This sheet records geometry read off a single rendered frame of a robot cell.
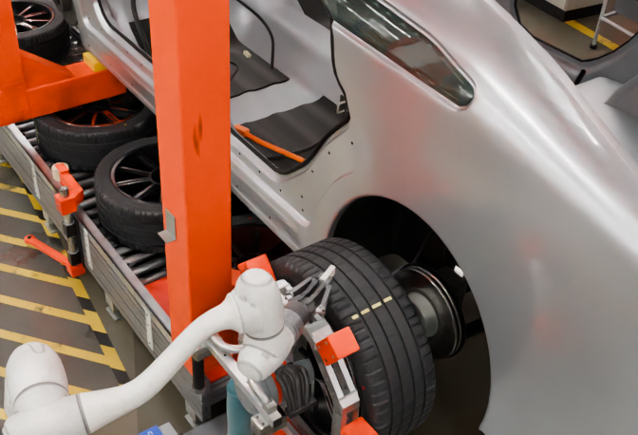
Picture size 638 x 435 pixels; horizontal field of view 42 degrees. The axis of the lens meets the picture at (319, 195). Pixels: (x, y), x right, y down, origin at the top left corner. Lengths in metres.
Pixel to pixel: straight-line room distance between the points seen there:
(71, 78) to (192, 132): 2.15
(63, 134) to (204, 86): 2.12
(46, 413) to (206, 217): 0.81
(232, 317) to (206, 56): 0.71
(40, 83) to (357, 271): 2.41
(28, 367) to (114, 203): 1.74
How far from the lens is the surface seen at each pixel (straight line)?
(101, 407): 2.11
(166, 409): 3.62
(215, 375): 3.37
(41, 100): 4.46
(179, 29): 2.23
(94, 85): 4.54
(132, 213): 3.80
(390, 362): 2.39
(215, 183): 2.53
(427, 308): 2.75
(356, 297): 2.39
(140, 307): 3.57
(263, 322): 2.06
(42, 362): 2.22
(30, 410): 2.13
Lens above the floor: 2.79
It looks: 36 degrees down
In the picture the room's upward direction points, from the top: 4 degrees clockwise
